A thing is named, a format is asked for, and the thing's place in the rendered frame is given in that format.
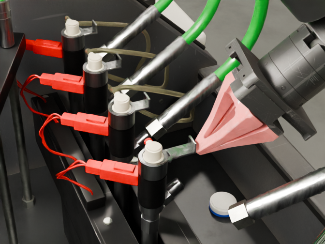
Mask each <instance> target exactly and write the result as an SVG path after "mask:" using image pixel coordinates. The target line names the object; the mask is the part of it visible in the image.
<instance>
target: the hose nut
mask: <svg viewBox="0 0 325 244"><path fill-rule="evenodd" d="M245 204H246V200H245V199H244V200H242V201H240V202H237V203H235V204H233V205H230V206H229V208H228V213H229V216H230V219H231V221H232V223H233V225H234V226H235V227H236V228H237V229H238V230H240V229H242V228H245V227H247V226H250V225H252V224H254V222H255V220H254V219H251V217H250V216H249V214H248V212H247V209H246V205H245Z"/></svg>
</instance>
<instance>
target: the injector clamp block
mask: <svg viewBox="0 0 325 244"><path fill-rule="evenodd" d="M41 96H42V97H43V98H46V97H50V96H53V98H54V100H55V102H56V104H57V105H58V107H59V109H60V111H61V113H62V114H63V113H64V112H65V113H68V111H67V109H66V107H65V105H64V103H63V102H62V100H61V98H60V96H59V94H58V93H57V92H53V93H49V94H44V95H41ZM38 99H41V98H40V97H38V96H36V97H32V98H31V105H32V109H34V110H36V111H38V112H39V110H38V106H37V100H38ZM32 113H33V112H32ZM33 121H34V130H35V138H36V142H37V145H38V147H39V149H40V151H41V154H42V156H43V158H44V160H45V163H46V165H47V167H48V169H49V171H50V174H51V176H52V178H53V180H54V183H55V185H56V187H57V189H58V191H59V194H60V196H61V204H62V215H63V226H64V233H65V235H66V238H67V240H68V242H69V244H141V216H142V212H141V211H140V210H139V208H138V199H137V192H138V186H135V185H129V224H128V223H127V221H126V219H125V217H124V215H123V213H122V211H121V210H120V208H119V206H118V204H117V202H116V200H115V198H114V181H109V180H106V182H105V180H104V179H101V178H100V176H99V175H95V174H94V176H95V178H96V180H97V182H98V184H99V186H100V188H101V190H102V192H103V194H104V196H105V206H103V207H100V208H97V209H94V210H91V211H87V209H86V207H85V205H84V203H83V201H82V199H81V197H80V195H79V193H78V190H77V188H76V186H75V184H74V183H72V182H70V181H68V180H65V179H57V177H58V176H56V174H58V173H60V172H62V171H64V170H66V169H67V168H66V166H65V164H64V161H63V159H62V157H61V156H60V155H56V154H53V153H51V152H50V151H49V150H48V149H47V148H46V147H45V146H44V145H43V143H42V138H41V137H40V136H39V130H40V129H41V127H42V126H43V124H44V120H43V118H42V116H41V115H39V114H36V113H33ZM69 128H70V131H71V133H72V135H73V136H74V138H75V140H76V142H77V144H78V146H79V148H80V150H81V152H82V154H83V155H84V157H85V159H86V161H88V160H89V159H91V160H93V158H92V156H91V152H90V136H89V133H88V132H85V140H86V144H85V143H84V141H83V139H82V137H81V135H80V134H79V131H78V130H74V127H72V126H69ZM44 140H45V142H46V144H47V146H48V147H49V149H51V150H53V151H56V152H59V151H58V149H57V147H56V145H55V143H54V141H53V139H52V137H51V135H50V133H49V130H48V128H47V126H45V127H44ZM105 159H107V160H111V159H110V151H109V139H108V136H105ZM158 244H202V243H201V242H200V240H199V239H198V237H197V235H196V234H195V232H194V231H193V229H192V228H191V226H190V224H189V223H188V221H187V219H186V218H185V216H184V215H183V213H182V212H181V210H180V208H179V207H178V206H177V204H176V202H175V201H174V200H173V201H171V202H170V203H169V204H168V205H166V206H164V207H163V210H162V212H160V220H159V230H158Z"/></svg>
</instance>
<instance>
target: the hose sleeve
mask: <svg viewBox="0 0 325 244"><path fill-rule="evenodd" d="M324 191H325V167H322V168H318V169H317V170H315V171H313V172H309V173H308V174H306V175H304V176H302V177H299V178H297V179H295V180H293V181H290V182H288V183H286V184H283V185H281V186H279V187H276V188H274V189H272V190H268V191H266V192H265V193H263V194H259V195H257V196H256V197H254V198H251V199H249V200H247V201H246V204H245V205H246V209H247V212H248V214H249V216H250V217H251V219H254V220H255V221H256V220H258V219H260V218H263V217H265V216H269V215H270V214H272V213H276V212H278V211H279V210H282V209H284V208H286V207H289V206H291V205H293V204H296V203H298V202H300V201H303V200H305V199H308V198H310V197H312V196H315V195H317V194H321V193H322V192H324Z"/></svg>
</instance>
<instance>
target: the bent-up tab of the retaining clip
mask: <svg viewBox="0 0 325 244"><path fill-rule="evenodd" d="M188 145H189V146H190V147H191V149H192V150H193V151H194V152H196V146H197V143H196V142H195V141H194V139H193V138H192V137H191V135H189V136H188Z"/></svg>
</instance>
